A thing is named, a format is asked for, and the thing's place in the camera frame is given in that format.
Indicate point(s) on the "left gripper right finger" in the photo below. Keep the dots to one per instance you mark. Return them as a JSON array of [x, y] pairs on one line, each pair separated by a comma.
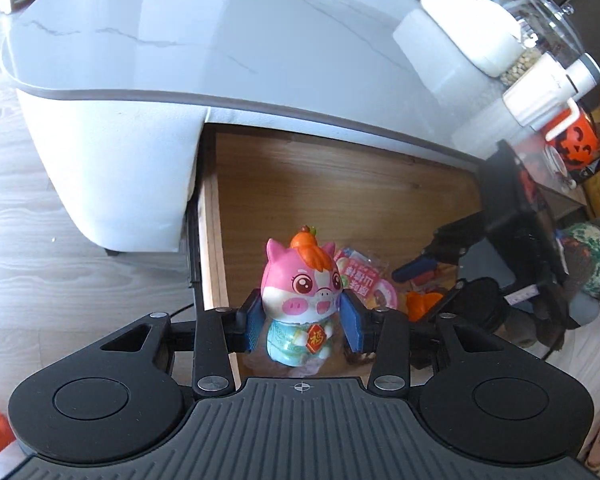
[[474, 391]]

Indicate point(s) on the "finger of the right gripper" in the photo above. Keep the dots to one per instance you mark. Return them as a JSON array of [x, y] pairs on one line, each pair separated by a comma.
[[418, 266], [478, 301]]

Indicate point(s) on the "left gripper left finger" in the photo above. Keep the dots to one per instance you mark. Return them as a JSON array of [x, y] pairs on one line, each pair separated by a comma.
[[128, 391]]

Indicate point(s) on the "red snack packet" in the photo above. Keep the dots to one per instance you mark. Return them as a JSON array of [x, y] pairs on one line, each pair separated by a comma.
[[365, 276]]

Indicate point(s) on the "pink pig toy figure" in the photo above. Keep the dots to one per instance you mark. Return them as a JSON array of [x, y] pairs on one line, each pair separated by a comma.
[[300, 291]]

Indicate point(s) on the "white wooden drawer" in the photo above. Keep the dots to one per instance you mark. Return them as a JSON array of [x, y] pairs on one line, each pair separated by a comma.
[[255, 184]]

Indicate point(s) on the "orange plastic toy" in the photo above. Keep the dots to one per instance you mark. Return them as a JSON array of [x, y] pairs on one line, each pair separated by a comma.
[[418, 304]]

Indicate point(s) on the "orange pumpkin bucket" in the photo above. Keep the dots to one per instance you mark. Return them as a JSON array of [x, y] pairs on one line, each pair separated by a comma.
[[579, 147]]

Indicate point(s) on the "cream ribbed coffee mug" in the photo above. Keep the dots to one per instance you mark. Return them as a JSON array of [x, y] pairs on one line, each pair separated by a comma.
[[532, 99]]

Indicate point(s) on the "cream tissue box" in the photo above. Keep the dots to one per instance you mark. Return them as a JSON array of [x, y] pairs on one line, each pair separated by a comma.
[[487, 34]]

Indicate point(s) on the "glass jar with lid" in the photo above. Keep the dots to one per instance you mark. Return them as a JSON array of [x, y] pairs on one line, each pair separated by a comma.
[[545, 27]]

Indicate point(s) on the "white cabinet table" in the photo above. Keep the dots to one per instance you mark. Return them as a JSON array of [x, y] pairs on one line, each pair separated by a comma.
[[116, 93]]

